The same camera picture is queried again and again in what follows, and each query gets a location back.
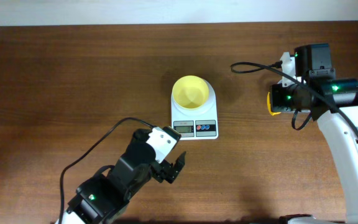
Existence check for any yellow plastic bowl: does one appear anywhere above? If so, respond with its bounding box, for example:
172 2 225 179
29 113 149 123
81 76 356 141
172 75 209 110

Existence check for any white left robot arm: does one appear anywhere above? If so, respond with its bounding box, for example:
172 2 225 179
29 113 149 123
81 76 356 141
56 126 186 223

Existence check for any white digital kitchen scale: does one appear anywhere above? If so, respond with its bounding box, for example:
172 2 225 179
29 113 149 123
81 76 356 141
171 80 219 140

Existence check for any yellow plastic measuring scoop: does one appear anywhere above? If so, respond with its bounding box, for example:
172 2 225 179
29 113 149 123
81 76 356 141
267 92 282 116

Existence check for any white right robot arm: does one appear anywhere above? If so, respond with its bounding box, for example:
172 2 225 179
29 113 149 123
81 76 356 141
267 44 358 223

